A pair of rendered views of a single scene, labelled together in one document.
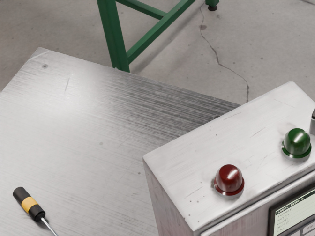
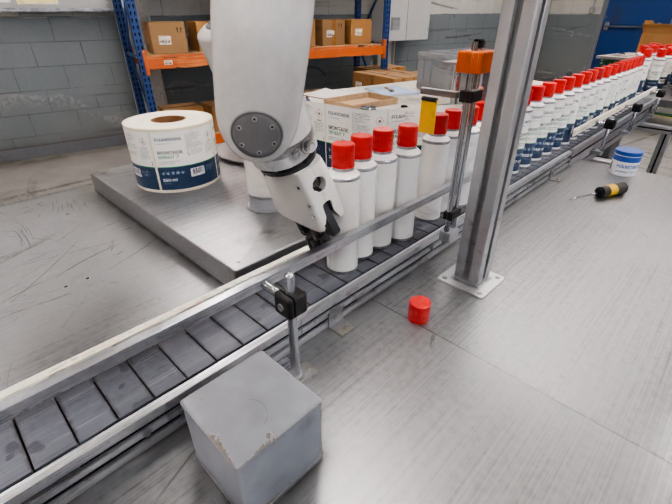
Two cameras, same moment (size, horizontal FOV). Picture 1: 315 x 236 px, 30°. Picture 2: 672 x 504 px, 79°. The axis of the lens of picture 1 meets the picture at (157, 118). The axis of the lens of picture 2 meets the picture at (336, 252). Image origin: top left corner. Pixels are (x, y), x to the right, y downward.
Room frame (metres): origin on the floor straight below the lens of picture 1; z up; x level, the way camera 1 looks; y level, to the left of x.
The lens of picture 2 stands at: (0.19, -0.81, 1.24)
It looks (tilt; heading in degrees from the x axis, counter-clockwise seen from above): 31 degrees down; 100
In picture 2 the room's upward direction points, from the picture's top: straight up
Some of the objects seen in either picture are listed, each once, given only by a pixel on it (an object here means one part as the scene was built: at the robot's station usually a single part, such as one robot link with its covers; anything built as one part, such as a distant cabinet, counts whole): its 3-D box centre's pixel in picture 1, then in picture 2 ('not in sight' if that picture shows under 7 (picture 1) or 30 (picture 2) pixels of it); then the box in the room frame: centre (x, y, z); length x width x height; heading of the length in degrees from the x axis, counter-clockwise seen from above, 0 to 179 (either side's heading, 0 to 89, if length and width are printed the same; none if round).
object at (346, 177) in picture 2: not in sight; (342, 209); (0.10, -0.24, 0.98); 0.05 x 0.05 x 0.20
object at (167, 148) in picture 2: not in sight; (174, 149); (-0.38, 0.10, 0.95); 0.20 x 0.20 x 0.14
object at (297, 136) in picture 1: (296, 142); not in sight; (0.30, -0.12, 1.49); 0.03 x 0.03 x 0.02
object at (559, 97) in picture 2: not in sight; (550, 118); (0.57, 0.47, 0.98); 0.05 x 0.05 x 0.20
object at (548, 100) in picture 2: not in sight; (539, 122); (0.53, 0.41, 0.98); 0.05 x 0.05 x 0.20
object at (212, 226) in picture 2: not in sight; (290, 174); (-0.13, 0.23, 0.86); 0.80 x 0.67 x 0.05; 56
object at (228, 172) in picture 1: (228, 178); not in sight; (0.27, -0.05, 1.49); 0.03 x 0.03 x 0.02
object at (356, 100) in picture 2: not in sight; (361, 101); (-0.10, 1.54, 0.82); 0.34 x 0.24 x 0.03; 51
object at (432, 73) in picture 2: not in sight; (469, 70); (0.52, 2.21, 0.91); 0.60 x 0.40 x 0.22; 48
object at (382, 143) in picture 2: not in sight; (379, 189); (0.15, -0.15, 0.98); 0.05 x 0.05 x 0.20
